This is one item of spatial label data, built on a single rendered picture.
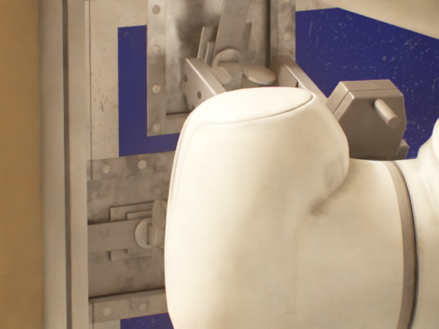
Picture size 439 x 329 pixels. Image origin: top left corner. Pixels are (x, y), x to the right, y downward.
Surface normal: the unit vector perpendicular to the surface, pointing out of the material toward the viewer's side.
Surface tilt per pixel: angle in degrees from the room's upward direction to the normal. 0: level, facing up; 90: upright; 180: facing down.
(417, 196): 38
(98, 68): 90
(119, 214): 90
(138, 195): 90
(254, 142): 69
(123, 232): 90
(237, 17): 111
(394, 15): 137
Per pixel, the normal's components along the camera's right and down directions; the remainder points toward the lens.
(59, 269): 0.97, 0.06
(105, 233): 0.46, 0.20
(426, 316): 0.10, 0.74
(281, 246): 0.23, 0.20
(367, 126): 0.43, 0.54
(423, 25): 0.04, 0.87
